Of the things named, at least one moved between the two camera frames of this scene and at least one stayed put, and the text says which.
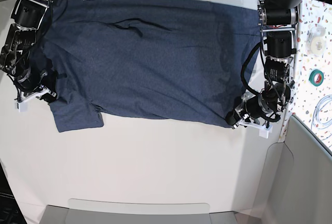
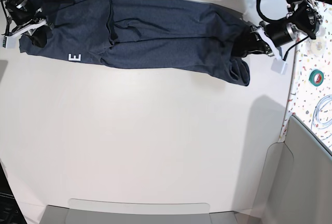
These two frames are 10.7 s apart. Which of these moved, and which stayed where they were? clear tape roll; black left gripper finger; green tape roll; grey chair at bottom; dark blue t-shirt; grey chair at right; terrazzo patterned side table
Moved: black left gripper finger; dark blue t-shirt
Stayed: green tape roll; terrazzo patterned side table; grey chair at right; grey chair at bottom; clear tape roll
